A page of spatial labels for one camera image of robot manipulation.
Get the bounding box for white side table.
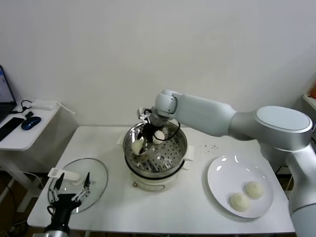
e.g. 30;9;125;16
0;105;62;213

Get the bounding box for white electric cooker base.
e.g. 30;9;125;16
130;172;175;193

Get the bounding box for black looped cable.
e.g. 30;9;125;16
11;100;33;115

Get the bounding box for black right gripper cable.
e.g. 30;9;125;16
161;120;182;143

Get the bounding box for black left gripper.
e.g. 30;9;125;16
48;172;91;227

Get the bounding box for thin white cord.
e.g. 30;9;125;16
55;102;77;115

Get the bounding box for black smartphone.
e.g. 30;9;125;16
0;117;25;143

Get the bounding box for glass lid white handle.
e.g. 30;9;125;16
48;158;109;214

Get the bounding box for black laptop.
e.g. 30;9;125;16
0;65;18;124

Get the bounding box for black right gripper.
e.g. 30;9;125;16
139;122;156;155

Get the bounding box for white steamed baozi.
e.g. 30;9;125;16
230;192;250;212
244;181;264;199
131;142;147;156
153;130;165;145

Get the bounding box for white shelf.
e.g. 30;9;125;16
302;95;316;111

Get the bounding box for white round plate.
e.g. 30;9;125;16
206;155;275;219

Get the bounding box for blue computer mouse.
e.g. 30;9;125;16
21;116;42;131

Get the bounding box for white adapter box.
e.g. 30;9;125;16
31;99;56;111

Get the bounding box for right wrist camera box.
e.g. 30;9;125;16
137;107;152;122

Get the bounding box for stainless steel steamer basket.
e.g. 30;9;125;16
117;119;196;173

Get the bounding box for scattered black crumbs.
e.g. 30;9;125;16
201;143;219;152

